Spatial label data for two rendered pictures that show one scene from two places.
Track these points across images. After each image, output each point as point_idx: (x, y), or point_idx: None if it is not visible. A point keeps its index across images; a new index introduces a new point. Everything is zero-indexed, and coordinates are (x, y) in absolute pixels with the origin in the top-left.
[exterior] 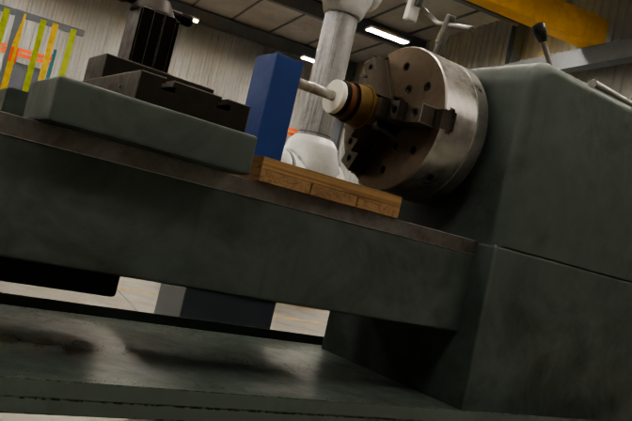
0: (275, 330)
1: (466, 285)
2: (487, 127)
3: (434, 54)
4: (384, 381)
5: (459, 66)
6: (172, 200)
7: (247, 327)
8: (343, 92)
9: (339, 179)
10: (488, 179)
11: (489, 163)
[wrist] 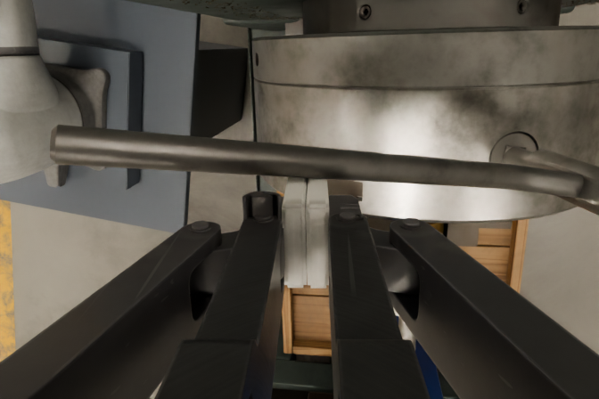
0: (251, 86)
1: None
2: None
3: (555, 201)
4: None
5: (575, 93)
6: None
7: (253, 121)
8: None
9: (521, 281)
10: (569, 1)
11: None
